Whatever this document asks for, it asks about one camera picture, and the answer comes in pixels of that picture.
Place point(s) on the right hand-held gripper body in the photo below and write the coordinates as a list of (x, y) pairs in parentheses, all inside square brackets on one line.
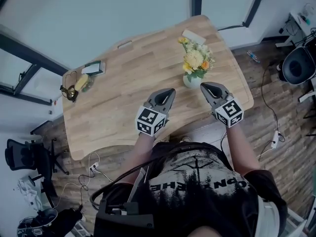
[(229, 113)]

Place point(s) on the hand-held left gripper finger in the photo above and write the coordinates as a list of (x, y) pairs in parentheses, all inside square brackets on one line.
[(153, 97), (171, 101)]

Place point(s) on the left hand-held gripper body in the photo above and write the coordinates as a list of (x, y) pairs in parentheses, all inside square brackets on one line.
[(148, 120)]

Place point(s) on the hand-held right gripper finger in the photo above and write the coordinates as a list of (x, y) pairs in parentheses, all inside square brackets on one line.
[(209, 99), (219, 89)]

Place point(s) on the yellow flowers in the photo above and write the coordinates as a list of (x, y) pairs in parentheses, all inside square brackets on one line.
[(195, 60)]

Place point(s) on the person's left forearm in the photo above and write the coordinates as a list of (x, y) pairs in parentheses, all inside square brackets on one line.
[(138, 159)]

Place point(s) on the person's right forearm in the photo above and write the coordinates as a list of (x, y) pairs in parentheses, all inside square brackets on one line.
[(243, 152)]

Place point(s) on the wooden desk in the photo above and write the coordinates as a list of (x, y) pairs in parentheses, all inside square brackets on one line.
[(128, 88)]

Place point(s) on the black glasses on desk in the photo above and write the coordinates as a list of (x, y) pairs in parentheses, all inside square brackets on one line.
[(69, 91)]

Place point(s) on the white side desk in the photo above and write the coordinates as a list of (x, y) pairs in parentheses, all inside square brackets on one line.
[(300, 23)]

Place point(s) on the person's beige shoe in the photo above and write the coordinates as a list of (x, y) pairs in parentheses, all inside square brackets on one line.
[(186, 139)]

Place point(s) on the clear water bottle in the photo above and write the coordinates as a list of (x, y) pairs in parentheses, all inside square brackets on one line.
[(253, 56)]

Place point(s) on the white power strip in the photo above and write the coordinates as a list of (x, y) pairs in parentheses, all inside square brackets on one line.
[(275, 138), (93, 167)]

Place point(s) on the light wooden block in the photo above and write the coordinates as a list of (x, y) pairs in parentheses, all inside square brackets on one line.
[(193, 36)]

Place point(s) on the green book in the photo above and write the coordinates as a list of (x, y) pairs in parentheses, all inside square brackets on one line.
[(95, 67)]

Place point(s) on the person's black printed t-shirt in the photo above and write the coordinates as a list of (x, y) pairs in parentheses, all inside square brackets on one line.
[(202, 194)]

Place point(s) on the black waist bag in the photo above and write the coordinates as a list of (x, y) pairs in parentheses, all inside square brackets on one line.
[(121, 218)]

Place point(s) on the black office chair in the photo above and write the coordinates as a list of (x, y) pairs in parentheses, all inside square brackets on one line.
[(24, 157)]

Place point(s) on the white crumpled cloth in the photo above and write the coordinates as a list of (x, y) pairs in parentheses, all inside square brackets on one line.
[(28, 194)]

